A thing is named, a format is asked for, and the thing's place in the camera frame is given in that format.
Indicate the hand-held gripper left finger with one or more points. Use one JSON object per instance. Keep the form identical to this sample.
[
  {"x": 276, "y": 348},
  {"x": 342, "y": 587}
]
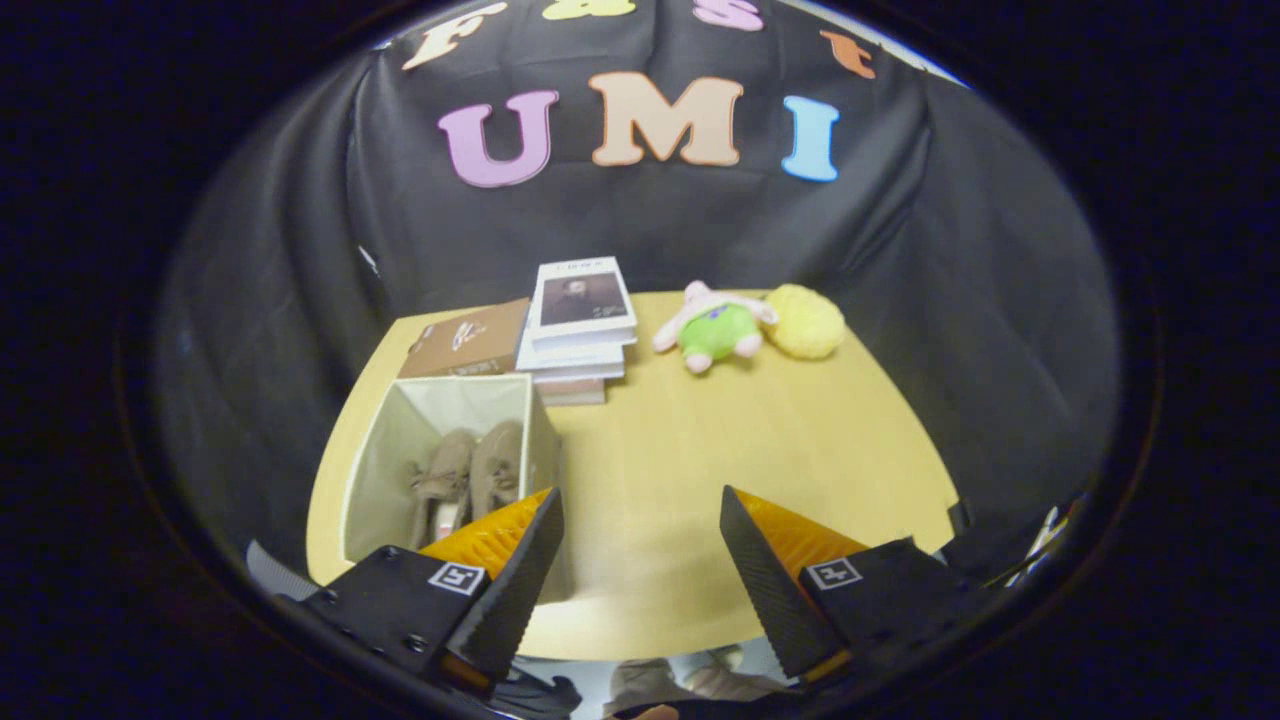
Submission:
[{"x": 510, "y": 590}]

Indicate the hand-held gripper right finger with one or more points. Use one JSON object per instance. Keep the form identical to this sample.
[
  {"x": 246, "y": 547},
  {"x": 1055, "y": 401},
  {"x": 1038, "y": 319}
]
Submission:
[{"x": 765, "y": 590}]

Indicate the brown fuzzy slipper shoe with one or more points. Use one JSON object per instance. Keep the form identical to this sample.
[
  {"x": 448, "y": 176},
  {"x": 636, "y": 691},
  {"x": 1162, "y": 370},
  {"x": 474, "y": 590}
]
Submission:
[
  {"x": 445, "y": 470},
  {"x": 497, "y": 460}
]

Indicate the beige fabric storage box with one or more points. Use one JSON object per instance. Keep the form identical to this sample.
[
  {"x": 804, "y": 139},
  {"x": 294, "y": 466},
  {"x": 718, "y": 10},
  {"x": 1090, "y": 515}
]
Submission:
[{"x": 430, "y": 405}]

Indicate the person's legs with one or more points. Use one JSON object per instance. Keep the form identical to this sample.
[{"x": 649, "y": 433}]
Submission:
[{"x": 690, "y": 685}]

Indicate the thick tan-covered book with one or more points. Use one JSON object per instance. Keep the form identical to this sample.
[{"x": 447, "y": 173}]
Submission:
[{"x": 572, "y": 390}]

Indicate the black equipment clutter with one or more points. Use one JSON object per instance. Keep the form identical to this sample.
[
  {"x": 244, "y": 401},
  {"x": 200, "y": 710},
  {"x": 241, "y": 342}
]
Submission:
[{"x": 1010, "y": 545}]

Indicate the brown cover book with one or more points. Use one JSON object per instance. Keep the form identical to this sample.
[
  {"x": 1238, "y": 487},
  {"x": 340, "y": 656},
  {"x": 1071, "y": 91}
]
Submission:
[{"x": 470, "y": 340}]

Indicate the green plush toy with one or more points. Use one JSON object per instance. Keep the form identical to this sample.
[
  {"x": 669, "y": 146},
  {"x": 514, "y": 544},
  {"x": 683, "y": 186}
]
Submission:
[{"x": 715, "y": 335}]

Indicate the yellow plush toy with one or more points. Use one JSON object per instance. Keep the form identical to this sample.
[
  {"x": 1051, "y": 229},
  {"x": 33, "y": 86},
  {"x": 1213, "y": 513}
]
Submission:
[{"x": 805, "y": 322}]

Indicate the white portrait cover book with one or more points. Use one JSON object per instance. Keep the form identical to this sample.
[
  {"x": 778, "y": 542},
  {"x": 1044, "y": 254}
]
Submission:
[{"x": 583, "y": 300}]

